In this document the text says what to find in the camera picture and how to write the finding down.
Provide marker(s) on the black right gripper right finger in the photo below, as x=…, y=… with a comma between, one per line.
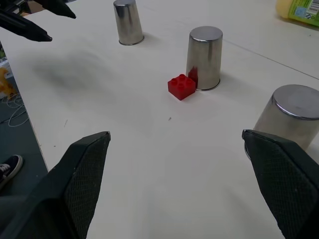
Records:
x=281, y=174

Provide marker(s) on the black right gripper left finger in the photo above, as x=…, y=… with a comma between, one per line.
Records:
x=62, y=189

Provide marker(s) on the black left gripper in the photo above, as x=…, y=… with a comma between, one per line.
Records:
x=12, y=7

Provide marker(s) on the brown cardboard box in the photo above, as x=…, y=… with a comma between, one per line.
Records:
x=35, y=5

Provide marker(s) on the dark blue canvas shoe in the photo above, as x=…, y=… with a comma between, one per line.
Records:
x=8, y=169

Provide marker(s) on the steel cup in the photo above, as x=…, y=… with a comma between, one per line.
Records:
x=205, y=58
x=127, y=22
x=289, y=117

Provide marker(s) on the yellow orange object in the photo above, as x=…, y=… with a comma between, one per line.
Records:
x=5, y=83

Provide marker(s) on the red toy building brick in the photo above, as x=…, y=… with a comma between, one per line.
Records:
x=181, y=87

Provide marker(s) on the yellow bottle with green label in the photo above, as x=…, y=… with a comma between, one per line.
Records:
x=299, y=10

